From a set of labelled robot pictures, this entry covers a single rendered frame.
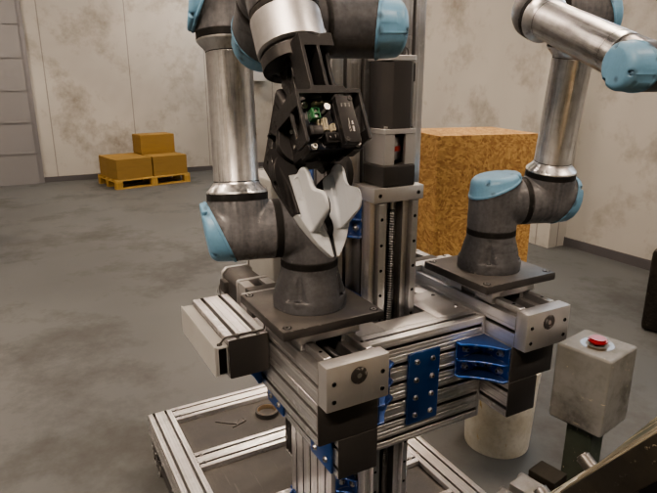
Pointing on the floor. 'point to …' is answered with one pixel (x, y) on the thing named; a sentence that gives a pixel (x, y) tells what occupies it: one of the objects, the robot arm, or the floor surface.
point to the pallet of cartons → (145, 162)
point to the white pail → (500, 430)
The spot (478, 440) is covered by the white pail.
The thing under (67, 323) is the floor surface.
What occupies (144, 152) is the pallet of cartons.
